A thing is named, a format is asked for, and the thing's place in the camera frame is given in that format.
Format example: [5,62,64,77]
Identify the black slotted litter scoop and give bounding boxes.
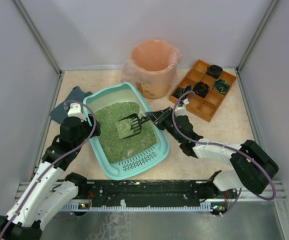
[115,113,150,140]

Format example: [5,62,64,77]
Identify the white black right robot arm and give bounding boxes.
[145,107,279,196]

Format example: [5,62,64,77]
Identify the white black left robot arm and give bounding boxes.
[0,113,101,240]

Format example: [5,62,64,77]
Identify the green cat litter pellets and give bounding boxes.
[95,101,158,163]

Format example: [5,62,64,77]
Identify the dark green rolled sock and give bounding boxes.
[172,85,192,99]

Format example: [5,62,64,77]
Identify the folded dark grey cloth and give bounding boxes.
[49,86,93,125]

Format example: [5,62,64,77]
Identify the black orange rolled sock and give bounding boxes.
[192,82,210,98]

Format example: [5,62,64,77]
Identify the orange bin with plastic liner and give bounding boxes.
[121,39,183,99]

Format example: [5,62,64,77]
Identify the orange wooden compartment tray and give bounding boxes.
[169,59,237,123]

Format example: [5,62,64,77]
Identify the blue yellow rolled sock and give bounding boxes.
[212,79,230,95]

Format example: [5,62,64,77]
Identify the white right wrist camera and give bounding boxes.
[174,98,189,117]

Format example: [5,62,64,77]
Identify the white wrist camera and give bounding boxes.
[174,98,189,117]
[64,102,87,122]

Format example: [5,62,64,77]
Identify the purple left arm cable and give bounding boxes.
[0,100,97,240]

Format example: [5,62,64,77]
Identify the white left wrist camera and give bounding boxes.
[64,102,87,122]

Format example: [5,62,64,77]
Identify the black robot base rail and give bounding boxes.
[63,180,238,216]

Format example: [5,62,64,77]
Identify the white slotted cable duct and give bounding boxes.
[56,199,232,212]

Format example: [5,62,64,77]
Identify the aluminium frame rail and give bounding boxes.
[14,180,287,203]

